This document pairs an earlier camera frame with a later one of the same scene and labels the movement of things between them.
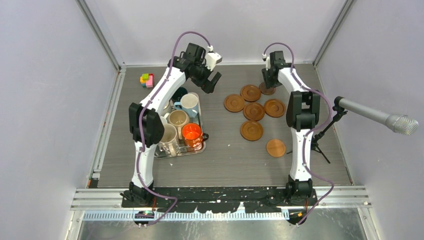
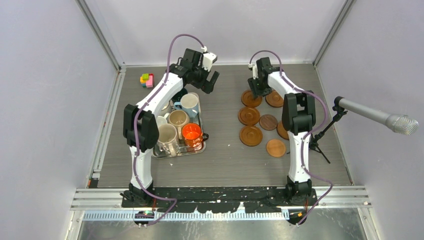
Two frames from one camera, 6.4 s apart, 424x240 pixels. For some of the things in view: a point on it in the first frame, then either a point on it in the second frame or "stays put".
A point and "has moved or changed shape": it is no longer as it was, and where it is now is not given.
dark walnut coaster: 268,91 has moved or changed shape
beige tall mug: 169,144 stays put
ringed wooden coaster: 234,103 -> 247,99
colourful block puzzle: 147,80 stays put
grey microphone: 402,124 stays put
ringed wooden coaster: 251,130 has moved or changed shape
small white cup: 164,118 stays put
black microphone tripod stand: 337,112 stays put
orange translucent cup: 193,135 stays put
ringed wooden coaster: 250,93 -> 274,99
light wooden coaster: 275,147 stays put
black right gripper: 269,84 -> 256,91
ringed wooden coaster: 253,111 has moved or changed shape
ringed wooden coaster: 274,108 -> 281,131
